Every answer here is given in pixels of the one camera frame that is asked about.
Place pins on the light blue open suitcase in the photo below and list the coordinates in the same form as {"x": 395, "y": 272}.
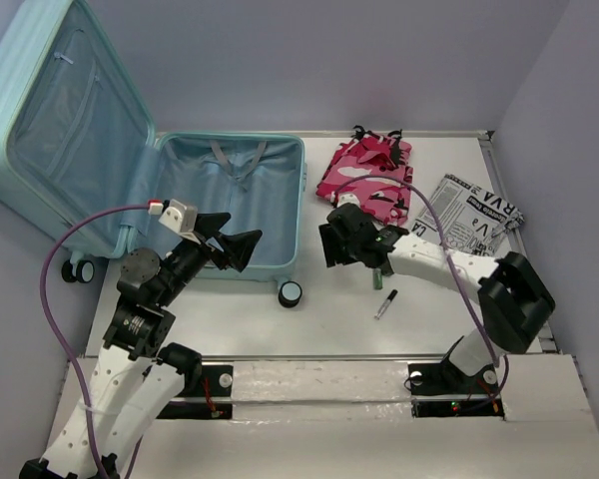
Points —
{"x": 79, "y": 151}

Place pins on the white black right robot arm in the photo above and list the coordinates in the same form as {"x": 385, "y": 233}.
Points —
{"x": 513, "y": 302}

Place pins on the clear tube with black cap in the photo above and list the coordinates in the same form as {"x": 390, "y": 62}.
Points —
{"x": 386, "y": 304}

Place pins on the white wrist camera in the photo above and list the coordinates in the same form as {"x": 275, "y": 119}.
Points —
{"x": 347, "y": 198}
{"x": 179, "y": 218}

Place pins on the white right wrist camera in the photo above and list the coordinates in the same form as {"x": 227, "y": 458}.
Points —
{"x": 347, "y": 198}

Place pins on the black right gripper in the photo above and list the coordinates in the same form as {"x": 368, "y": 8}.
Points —
{"x": 329, "y": 238}

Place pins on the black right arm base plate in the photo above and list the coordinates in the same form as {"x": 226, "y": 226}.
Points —
{"x": 456, "y": 395}

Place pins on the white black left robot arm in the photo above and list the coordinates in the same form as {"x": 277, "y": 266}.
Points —
{"x": 137, "y": 374}

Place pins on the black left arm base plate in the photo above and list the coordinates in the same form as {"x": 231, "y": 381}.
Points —
{"x": 209, "y": 399}

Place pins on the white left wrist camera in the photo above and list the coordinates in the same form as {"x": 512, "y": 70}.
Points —
{"x": 179, "y": 218}

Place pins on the green tube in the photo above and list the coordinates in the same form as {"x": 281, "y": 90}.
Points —
{"x": 377, "y": 279}

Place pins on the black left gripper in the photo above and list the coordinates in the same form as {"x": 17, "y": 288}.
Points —
{"x": 238, "y": 246}

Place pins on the pink camouflage folded garment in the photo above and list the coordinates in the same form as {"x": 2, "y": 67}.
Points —
{"x": 373, "y": 166}

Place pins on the newspaper print garment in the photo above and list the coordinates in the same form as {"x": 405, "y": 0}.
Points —
{"x": 472, "y": 219}

